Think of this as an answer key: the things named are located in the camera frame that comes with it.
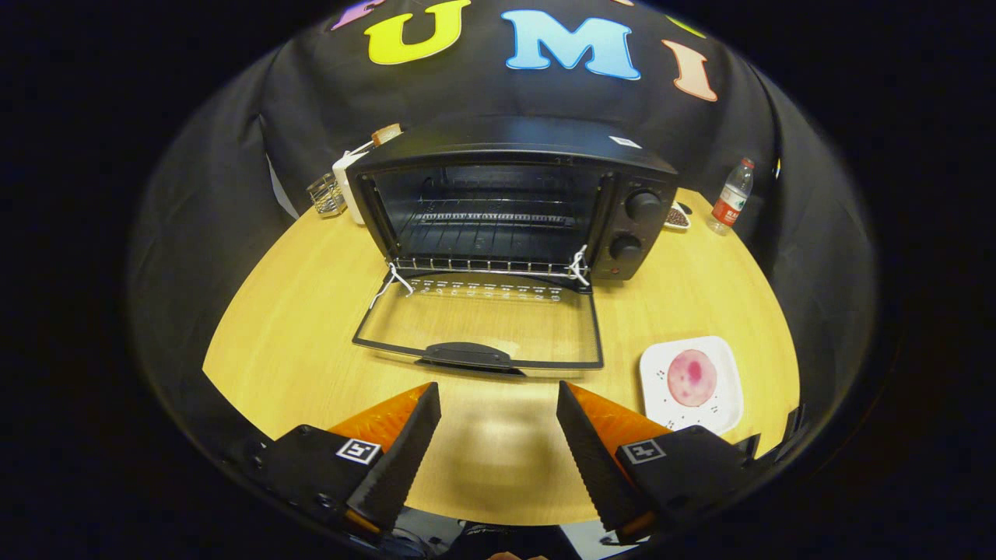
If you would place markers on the metal oven rack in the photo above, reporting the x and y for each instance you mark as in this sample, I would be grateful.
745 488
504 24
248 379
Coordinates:
490 266

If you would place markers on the black toaster oven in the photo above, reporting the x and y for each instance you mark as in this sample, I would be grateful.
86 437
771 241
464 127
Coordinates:
513 132

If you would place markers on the black chair backrest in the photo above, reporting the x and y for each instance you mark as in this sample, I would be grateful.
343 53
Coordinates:
792 428

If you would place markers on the clear plastic water bottle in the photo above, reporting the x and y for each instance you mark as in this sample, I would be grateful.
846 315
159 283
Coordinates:
730 204

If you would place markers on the pink ham slice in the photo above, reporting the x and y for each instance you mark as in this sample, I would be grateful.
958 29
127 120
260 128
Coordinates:
691 377

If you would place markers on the white divided dish with beans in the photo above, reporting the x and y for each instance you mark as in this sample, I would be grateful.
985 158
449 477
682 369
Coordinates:
677 218

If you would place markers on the brown bread slice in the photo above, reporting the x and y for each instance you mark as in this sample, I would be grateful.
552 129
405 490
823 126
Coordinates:
387 134

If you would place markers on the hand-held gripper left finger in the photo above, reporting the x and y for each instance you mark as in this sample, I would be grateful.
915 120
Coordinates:
401 459

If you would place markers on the white square plate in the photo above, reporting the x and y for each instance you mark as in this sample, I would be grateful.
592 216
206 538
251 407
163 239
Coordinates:
661 404

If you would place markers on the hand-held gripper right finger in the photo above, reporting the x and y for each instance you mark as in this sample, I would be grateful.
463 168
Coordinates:
595 467

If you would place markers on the black backdrop cloth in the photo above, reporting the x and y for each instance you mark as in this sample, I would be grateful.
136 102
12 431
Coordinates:
233 155

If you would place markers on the white bread toaster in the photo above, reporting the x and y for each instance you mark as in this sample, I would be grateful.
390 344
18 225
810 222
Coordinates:
342 179

